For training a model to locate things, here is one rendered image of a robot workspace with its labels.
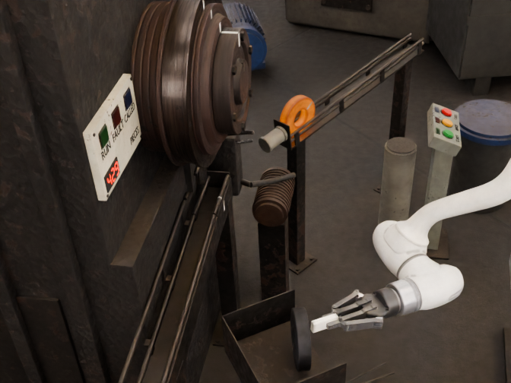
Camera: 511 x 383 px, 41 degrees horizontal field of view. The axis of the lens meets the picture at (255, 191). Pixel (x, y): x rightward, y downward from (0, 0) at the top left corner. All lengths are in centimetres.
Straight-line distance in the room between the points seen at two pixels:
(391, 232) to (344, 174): 146
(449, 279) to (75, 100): 105
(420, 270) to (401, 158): 84
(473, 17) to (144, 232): 252
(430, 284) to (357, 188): 149
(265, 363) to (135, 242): 45
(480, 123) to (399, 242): 121
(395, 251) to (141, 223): 68
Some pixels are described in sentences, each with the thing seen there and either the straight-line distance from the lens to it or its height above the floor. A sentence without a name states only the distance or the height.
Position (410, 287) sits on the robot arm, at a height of 71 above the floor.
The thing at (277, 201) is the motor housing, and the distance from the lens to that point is 236.
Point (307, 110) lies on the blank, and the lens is 247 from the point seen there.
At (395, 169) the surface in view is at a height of 44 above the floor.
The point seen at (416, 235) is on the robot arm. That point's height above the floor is 75.
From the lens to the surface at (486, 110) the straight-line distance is 312.
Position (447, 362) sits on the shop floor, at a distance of 260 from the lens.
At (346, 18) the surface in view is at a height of 12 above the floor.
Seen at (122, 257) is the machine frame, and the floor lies 87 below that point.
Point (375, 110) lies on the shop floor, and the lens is 387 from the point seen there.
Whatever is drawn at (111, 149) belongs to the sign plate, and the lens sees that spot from 157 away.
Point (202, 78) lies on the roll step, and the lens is 169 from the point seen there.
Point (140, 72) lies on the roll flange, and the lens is 171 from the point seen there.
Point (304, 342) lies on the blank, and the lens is 165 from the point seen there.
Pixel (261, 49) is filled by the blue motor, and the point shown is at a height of 20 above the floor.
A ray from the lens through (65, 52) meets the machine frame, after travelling 140.
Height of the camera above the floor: 200
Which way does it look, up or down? 38 degrees down
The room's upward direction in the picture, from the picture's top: 3 degrees counter-clockwise
